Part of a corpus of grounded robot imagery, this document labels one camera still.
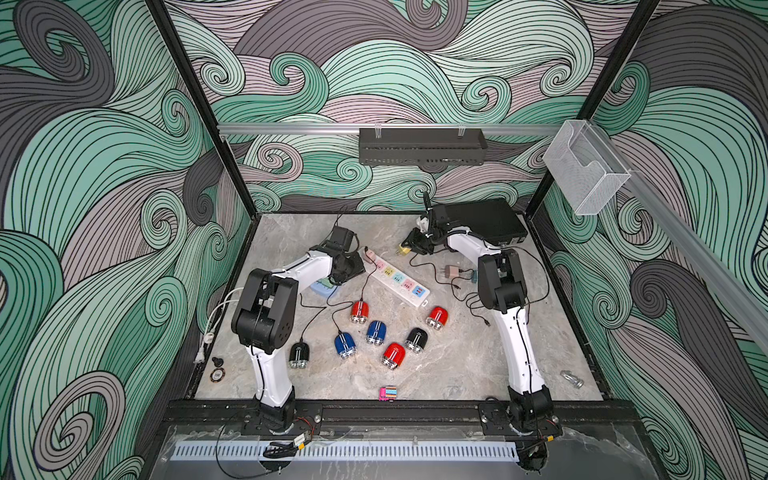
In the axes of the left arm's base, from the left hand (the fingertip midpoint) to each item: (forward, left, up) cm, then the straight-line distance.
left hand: (361, 266), depth 96 cm
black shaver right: (-23, -17, -3) cm, 29 cm away
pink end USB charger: (+4, -3, +1) cm, 5 cm away
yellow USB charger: (+9, -15, -3) cm, 18 cm away
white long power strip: (-4, -12, -4) cm, 13 cm away
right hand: (+12, -14, -4) cm, 19 cm away
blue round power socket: (-7, +13, -4) cm, 15 cm away
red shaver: (-14, 0, -4) cm, 15 cm away
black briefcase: (+25, -52, -3) cm, 58 cm away
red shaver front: (-27, -10, -4) cm, 30 cm away
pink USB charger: (+1, -31, -4) cm, 31 cm away
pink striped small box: (-37, -8, -3) cm, 38 cm away
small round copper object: (-32, +39, -7) cm, 51 cm away
